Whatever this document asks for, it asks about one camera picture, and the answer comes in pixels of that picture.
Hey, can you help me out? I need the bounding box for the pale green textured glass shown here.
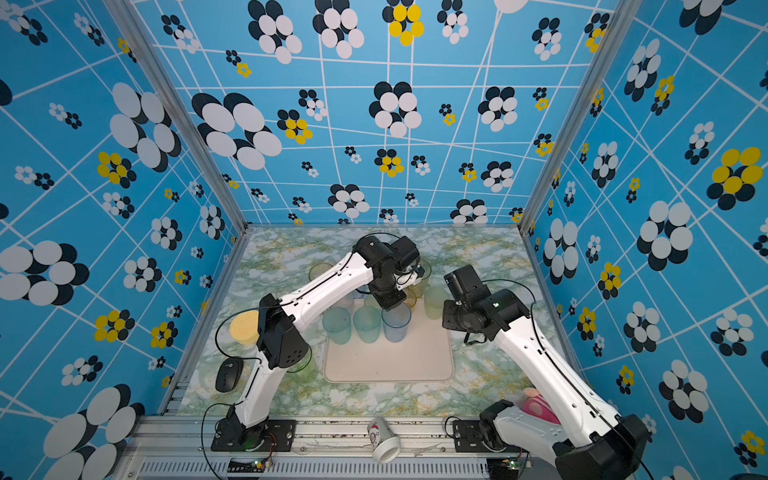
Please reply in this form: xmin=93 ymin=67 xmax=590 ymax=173
xmin=423 ymin=287 xmax=450 ymax=320

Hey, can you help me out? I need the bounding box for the short amber glass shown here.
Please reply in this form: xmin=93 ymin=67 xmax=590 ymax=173
xmin=404 ymin=287 xmax=418 ymax=309

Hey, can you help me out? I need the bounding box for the light blue short glass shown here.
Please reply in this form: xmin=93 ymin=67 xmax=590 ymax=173
xmin=381 ymin=303 xmax=412 ymax=343

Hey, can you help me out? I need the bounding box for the teal textured glass front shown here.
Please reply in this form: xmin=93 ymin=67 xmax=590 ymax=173
xmin=322 ymin=307 xmax=351 ymax=345

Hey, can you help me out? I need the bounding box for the green clear glass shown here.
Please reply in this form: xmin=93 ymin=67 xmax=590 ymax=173
xmin=285 ymin=348 xmax=318 ymax=385

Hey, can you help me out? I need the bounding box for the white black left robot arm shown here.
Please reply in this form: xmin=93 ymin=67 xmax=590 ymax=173
xmin=212 ymin=234 xmax=424 ymax=451

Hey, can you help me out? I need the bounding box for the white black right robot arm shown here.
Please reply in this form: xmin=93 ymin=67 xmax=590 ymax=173
xmin=442 ymin=265 xmax=650 ymax=479

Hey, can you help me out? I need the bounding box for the pink rectangular tray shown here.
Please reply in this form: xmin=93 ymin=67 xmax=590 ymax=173
xmin=323 ymin=300 xmax=455 ymax=383

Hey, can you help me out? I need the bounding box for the tall olive yellow glass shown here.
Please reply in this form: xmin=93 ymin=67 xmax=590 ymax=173
xmin=410 ymin=259 xmax=432 ymax=298

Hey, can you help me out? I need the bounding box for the pink plush doll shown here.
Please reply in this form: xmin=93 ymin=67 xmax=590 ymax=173
xmin=522 ymin=387 xmax=560 ymax=424

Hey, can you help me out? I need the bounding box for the yellow round sponge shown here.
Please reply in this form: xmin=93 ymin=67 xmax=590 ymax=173
xmin=229 ymin=309 xmax=259 ymax=346

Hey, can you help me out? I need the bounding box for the black computer mouse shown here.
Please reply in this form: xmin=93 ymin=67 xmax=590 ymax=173
xmin=214 ymin=357 xmax=244 ymax=393

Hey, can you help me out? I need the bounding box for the green circuit board left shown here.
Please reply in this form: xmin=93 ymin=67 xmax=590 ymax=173
xmin=227 ymin=459 xmax=265 ymax=474

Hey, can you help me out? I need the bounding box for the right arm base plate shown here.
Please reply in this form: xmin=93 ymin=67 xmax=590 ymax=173
xmin=444 ymin=418 xmax=525 ymax=455

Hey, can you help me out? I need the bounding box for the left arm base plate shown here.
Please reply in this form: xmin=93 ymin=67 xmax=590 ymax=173
xmin=211 ymin=418 xmax=297 ymax=453

